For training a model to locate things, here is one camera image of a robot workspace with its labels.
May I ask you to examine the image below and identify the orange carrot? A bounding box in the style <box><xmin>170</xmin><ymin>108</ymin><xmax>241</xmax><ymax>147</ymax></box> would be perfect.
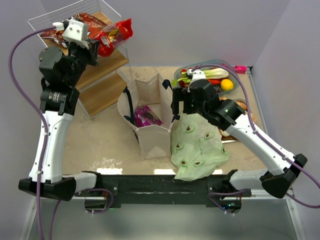
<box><xmin>208</xmin><ymin>79</ymin><xmax>221</xmax><ymax>86</ymax></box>

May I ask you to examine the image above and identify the clear teal produce container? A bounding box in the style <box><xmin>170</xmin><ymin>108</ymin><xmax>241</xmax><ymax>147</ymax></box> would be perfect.
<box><xmin>171</xmin><ymin>59</ymin><xmax>239</xmax><ymax>97</ymax></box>

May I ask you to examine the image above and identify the white wire wooden shelf rack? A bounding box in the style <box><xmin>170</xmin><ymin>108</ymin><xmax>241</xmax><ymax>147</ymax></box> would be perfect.
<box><xmin>27</xmin><ymin>0</ymin><xmax>129</xmax><ymax>119</ymax></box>

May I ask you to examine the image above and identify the beige canvas tote bag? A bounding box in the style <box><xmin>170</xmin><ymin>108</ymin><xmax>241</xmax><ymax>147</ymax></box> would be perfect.
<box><xmin>117</xmin><ymin>73</ymin><xmax>174</xmax><ymax>159</ymax></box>

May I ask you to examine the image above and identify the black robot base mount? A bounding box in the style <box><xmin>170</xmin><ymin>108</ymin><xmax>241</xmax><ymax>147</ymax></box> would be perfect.
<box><xmin>75</xmin><ymin>174</ymin><xmax>252</xmax><ymax>212</ymax></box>

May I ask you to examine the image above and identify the purple snack bag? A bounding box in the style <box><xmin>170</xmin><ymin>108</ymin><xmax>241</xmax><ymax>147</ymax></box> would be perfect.
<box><xmin>134</xmin><ymin>105</ymin><xmax>162</xmax><ymax>128</ymax></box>

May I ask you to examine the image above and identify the yellow lemon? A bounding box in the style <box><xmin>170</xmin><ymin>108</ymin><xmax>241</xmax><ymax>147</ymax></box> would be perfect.
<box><xmin>220</xmin><ymin>78</ymin><xmax>234</xmax><ymax>91</ymax></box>

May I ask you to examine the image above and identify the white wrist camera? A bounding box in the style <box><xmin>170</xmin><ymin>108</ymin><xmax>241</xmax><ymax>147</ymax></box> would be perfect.
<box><xmin>186</xmin><ymin>69</ymin><xmax>207</xmax><ymax>85</ymax></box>
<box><xmin>62</xmin><ymin>19</ymin><xmax>89</xmax><ymax>49</ymax></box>

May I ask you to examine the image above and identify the pink plastic clip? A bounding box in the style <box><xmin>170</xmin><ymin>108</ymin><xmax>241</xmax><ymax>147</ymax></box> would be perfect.
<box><xmin>233</xmin><ymin>65</ymin><xmax>247</xmax><ymax>74</ymax></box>

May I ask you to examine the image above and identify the brown chip bag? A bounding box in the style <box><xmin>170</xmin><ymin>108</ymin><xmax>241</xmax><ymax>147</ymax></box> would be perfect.
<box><xmin>40</xmin><ymin>12</ymin><xmax>107</xmax><ymax>49</ymax></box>

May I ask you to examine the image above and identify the red snack bag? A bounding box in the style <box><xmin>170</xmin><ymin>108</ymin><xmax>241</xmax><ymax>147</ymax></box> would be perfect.
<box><xmin>93</xmin><ymin>18</ymin><xmax>133</xmax><ymax>57</ymax></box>

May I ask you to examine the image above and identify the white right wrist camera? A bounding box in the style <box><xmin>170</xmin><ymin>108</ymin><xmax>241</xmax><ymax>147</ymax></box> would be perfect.
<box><xmin>186</xmin><ymin>69</ymin><xmax>207</xmax><ymax>85</ymax></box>

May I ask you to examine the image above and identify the green white leek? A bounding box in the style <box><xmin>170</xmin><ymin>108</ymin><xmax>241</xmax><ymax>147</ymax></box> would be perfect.
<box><xmin>172</xmin><ymin>67</ymin><xmax>229</xmax><ymax>87</ymax></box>

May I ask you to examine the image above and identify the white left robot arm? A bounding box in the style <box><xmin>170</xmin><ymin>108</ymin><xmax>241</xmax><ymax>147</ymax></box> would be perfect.
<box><xmin>18</xmin><ymin>42</ymin><xmax>98</xmax><ymax>201</ymax></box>

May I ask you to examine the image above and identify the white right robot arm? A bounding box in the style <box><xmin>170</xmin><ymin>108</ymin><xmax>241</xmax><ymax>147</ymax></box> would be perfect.
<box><xmin>171</xmin><ymin>79</ymin><xmax>308</xmax><ymax>199</ymax></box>

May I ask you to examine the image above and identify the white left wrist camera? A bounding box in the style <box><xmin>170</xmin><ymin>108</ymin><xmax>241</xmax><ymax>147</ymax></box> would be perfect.
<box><xmin>62</xmin><ymin>19</ymin><xmax>89</xmax><ymax>49</ymax></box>

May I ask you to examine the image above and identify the metal pastry tray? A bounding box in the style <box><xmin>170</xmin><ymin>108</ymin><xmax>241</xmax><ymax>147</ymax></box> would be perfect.
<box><xmin>221</xmin><ymin>98</ymin><xmax>257</xmax><ymax>145</ymax></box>

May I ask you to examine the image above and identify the green avocado print bag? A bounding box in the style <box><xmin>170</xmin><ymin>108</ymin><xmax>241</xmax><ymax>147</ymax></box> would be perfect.
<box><xmin>171</xmin><ymin>113</ymin><xmax>230</xmax><ymax>182</ymax></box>

